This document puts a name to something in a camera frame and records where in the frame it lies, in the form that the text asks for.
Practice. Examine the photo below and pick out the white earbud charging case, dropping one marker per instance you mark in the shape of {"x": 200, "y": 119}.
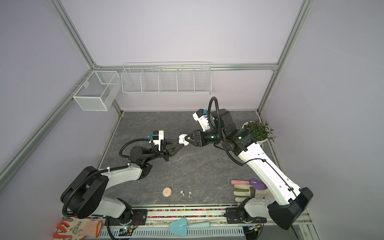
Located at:
{"x": 183, "y": 139}

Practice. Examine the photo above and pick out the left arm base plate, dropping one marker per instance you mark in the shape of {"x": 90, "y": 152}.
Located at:
{"x": 135, "y": 217}

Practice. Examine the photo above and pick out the pink earbud charging case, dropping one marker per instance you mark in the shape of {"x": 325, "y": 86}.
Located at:
{"x": 167, "y": 192}

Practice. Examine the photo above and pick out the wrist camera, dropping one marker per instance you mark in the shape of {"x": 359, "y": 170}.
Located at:
{"x": 201, "y": 117}
{"x": 157, "y": 136}

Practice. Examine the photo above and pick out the potted green plant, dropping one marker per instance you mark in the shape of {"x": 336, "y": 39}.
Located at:
{"x": 259, "y": 130}

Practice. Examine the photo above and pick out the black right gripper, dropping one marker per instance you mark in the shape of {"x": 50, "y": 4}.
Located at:
{"x": 198, "y": 135}

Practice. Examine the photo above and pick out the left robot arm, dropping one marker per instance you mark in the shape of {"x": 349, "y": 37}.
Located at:
{"x": 85, "y": 196}

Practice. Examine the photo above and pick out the teal garden trowel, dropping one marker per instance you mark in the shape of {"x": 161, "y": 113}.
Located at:
{"x": 180, "y": 227}

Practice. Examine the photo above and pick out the purple pink garden trowel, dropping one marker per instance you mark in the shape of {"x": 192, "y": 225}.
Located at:
{"x": 255, "y": 183}

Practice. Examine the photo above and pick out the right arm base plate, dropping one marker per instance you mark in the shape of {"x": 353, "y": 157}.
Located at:
{"x": 236, "y": 216}

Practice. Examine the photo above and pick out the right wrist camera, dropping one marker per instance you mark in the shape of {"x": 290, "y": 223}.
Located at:
{"x": 201, "y": 117}

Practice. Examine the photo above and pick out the white mesh box basket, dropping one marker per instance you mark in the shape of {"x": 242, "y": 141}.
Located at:
{"x": 98, "y": 91}

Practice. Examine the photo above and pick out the red white work glove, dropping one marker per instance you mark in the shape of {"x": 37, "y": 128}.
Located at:
{"x": 78, "y": 229}

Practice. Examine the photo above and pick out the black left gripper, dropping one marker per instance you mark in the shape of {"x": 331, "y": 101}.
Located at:
{"x": 168, "y": 152}

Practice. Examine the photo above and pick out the white wire shelf basket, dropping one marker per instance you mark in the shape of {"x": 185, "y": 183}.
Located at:
{"x": 167, "y": 78}

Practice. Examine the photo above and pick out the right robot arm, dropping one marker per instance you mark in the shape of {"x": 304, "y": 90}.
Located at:
{"x": 289, "y": 200}

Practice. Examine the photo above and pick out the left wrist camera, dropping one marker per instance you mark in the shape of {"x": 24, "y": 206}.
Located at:
{"x": 157, "y": 136}

